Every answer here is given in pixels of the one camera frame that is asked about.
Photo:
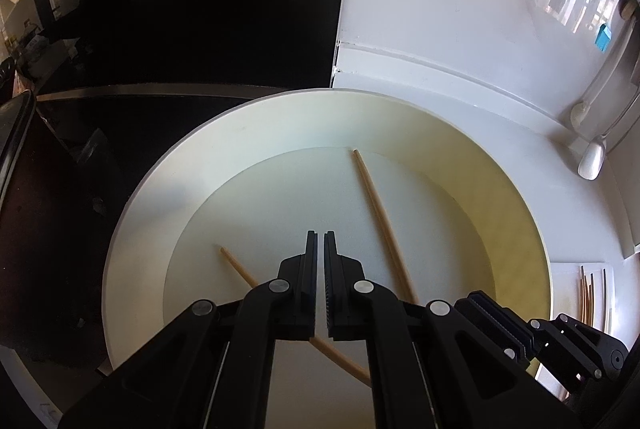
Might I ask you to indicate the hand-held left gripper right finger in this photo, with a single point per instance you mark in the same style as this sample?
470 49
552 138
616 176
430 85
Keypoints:
331 269

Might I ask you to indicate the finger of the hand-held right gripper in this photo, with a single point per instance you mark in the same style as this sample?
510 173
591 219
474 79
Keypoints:
487 324
505 311

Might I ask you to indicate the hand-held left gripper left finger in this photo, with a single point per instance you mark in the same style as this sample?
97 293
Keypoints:
310 269

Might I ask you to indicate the white round plate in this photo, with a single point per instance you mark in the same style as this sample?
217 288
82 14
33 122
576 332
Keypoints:
250 149

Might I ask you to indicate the black glass cooktop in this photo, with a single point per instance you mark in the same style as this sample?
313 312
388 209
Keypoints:
200 9

